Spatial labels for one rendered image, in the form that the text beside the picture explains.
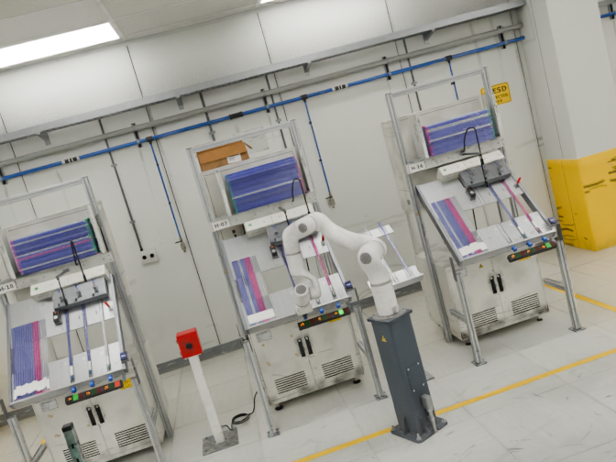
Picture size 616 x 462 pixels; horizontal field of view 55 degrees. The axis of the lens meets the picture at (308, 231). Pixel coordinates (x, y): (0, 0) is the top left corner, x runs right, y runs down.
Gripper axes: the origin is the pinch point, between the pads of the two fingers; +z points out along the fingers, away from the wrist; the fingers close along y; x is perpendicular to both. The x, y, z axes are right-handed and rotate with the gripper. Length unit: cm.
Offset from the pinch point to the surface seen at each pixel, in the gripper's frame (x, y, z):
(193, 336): 13, -70, 9
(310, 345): 0.3, 0.9, 48.4
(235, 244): 68, -29, 3
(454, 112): 114, 155, -14
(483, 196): 47, 148, 4
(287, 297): 16.3, -6.6, 2.6
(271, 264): 43.6, -9.3, 2.5
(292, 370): -10, -16, 56
